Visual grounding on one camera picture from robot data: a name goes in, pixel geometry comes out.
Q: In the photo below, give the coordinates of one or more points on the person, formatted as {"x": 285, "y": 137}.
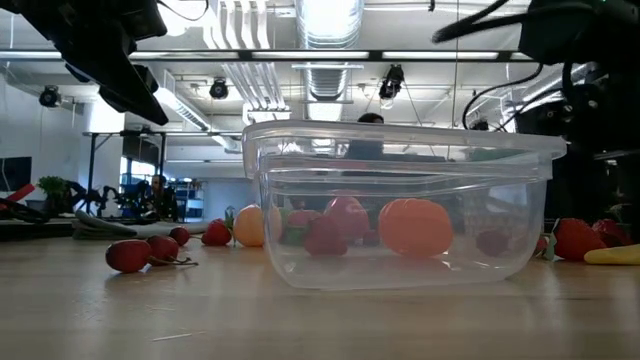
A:
{"x": 159, "y": 200}
{"x": 371, "y": 118}

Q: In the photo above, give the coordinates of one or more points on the clear plastic tupperware container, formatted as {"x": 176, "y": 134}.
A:
{"x": 500, "y": 270}

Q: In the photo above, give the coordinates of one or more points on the pink orange toy peach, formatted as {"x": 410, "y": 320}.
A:
{"x": 248, "y": 227}

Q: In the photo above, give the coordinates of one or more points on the green toy fruit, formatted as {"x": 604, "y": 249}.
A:
{"x": 292, "y": 236}

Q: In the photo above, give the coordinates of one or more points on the yellow toy banana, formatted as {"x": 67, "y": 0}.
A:
{"x": 615, "y": 255}

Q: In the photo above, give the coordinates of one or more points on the silver ventilation duct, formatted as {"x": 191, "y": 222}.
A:
{"x": 327, "y": 30}

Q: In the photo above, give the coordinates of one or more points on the black overhead camera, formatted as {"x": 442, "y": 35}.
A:
{"x": 391, "y": 80}

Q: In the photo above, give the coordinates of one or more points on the black background workbench frame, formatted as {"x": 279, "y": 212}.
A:
{"x": 91, "y": 170}

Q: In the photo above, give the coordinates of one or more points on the dark wall monitor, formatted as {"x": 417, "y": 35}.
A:
{"x": 15, "y": 173}

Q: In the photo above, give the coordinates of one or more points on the red background robot part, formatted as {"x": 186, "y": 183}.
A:
{"x": 20, "y": 192}

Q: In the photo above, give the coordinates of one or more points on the black aluminium rig frame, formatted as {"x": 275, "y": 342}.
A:
{"x": 376, "y": 55}

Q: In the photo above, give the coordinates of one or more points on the small green background plant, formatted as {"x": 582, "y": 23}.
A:
{"x": 52, "y": 186}

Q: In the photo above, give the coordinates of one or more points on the black background robot arm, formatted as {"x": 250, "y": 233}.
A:
{"x": 95, "y": 195}

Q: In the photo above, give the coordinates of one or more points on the grey folded cloth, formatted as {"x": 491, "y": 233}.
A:
{"x": 145, "y": 230}

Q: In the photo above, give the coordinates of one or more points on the black ceiling-mounted camera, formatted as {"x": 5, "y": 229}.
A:
{"x": 50, "y": 96}
{"x": 218, "y": 89}

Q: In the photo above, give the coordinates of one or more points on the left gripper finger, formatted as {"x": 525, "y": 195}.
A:
{"x": 120, "y": 75}
{"x": 114, "y": 101}

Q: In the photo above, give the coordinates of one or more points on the orange toy tangerine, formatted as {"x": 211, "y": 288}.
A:
{"x": 415, "y": 227}

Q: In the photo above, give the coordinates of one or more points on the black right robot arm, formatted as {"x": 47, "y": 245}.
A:
{"x": 600, "y": 30}

